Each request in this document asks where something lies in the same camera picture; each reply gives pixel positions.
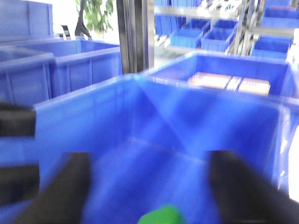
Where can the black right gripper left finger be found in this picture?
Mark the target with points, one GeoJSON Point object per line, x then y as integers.
{"type": "Point", "coordinates": [62, 202]}

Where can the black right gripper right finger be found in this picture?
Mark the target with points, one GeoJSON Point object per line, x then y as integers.
{"type": "Point", "coordinates": [243, 196]}

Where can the green block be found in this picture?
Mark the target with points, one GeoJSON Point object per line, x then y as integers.
{"type": "Point", "coordinates": [164, 215]}

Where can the large blue bin front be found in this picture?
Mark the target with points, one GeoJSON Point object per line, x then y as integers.
{"type": "Point", "coordinates": [149, 144]}

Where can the blue bin with cardboard boxes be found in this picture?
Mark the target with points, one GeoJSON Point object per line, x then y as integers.
{"type": "Point", "coordinates": [282, 77]}

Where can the blue bin far left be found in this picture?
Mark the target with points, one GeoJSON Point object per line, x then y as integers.
{"type": "Point", "coordinates": [24, 76]}

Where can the blue bin left rear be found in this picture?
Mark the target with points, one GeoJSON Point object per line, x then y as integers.
{"type": "Point", "coordinates": [78, 63]}

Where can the blue bin on right shelf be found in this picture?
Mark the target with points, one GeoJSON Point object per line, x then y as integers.
{"type": "Point", "coordinates": [272, 47]}

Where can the blue bin on shelf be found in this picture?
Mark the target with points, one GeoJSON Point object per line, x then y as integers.
{"type": "Point", "coordinates": [190, 34]}
{"type": "Point", "coordinates": [272, 47]}
{"type": "Point", "coordinates": [220, 36]}

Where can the green potted plant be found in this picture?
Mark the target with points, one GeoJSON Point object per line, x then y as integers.
{"type": "Point", "coordinates": [93, 15]}

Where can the grey metal column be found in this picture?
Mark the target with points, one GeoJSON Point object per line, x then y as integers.
{"type": "Point", "coordinates": [136, 34]}

